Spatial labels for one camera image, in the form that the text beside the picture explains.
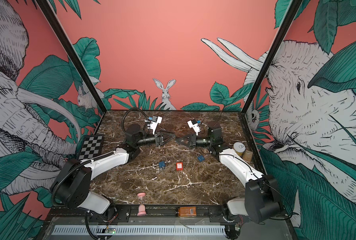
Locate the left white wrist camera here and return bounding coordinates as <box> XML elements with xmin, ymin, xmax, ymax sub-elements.
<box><xmin>145</xmin><ymin>116</ymin><xmax>163</xmax><ymax>135</ymax></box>

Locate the brown spice jar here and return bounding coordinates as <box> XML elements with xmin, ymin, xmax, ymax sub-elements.
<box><xmin>242</xmin><ymin>150</ymin><xmax>253</xmax><ymax>163</ymax></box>

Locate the blue padlock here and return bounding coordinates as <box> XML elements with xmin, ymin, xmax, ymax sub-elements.
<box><xmin>197</xmin><ymin>154</ymin><xmax>205</xmax><ymax>163</ymax></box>
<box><xmin>159</xmin><ymin>161</ymin><xmax>166</xmax><ymax>170</ymax></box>

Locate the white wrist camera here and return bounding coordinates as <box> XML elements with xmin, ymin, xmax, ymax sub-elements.
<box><xmin>187</xmin><ymin>120</ymin><xmax>201</xmax><ymax>136</ymax></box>
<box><xmin>145</xmin><ymin>116</ymin><xmax>163</xmax><ymax>135</ymax></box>

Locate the orange rectangular box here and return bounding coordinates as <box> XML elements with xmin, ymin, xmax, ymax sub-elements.
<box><xmin>178</xmin><ymin>207</ymin><xmax>197</xmax><ymax>218</ymax></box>

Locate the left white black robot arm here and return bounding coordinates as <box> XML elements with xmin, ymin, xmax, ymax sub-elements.
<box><xmin>50</xmin><ymin>124</ymin><xmax>176</xmax><ymax>215</ymax></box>

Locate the black white checkerboard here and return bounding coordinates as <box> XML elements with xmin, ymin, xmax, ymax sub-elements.
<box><xmin>78</xmin><ymin>134</ymin><xmax>104</xmax><ymax>161</ymax></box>

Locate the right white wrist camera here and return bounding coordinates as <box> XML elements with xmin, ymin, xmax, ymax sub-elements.
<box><xmin>187</xmin><ymin>120</ymin><xmax>201</xmax><ymax>136</ymax></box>

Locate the white perforated rail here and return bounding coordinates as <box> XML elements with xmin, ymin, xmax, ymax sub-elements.
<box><xmin>51</xmin><ymin>225</ymin><xmax>225</xmax><ymax>237</ymax></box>

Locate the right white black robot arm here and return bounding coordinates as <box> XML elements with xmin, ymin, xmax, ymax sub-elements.
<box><xmin>176</xmin><ymin>120</ymin><xmax>284</xmax><ymax>223</ymax></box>

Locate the pink hourglass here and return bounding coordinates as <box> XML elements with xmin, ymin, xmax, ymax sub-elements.
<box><xmin>137</xmin><ymin>193</ymin><xmax>147</xmax><ymax>217</ymax></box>

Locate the red padlock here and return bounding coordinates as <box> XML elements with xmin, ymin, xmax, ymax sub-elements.
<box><xmin>176</xmin><ymin>162</ymin><xmax>183</xmax><ymax>171</ymax></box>

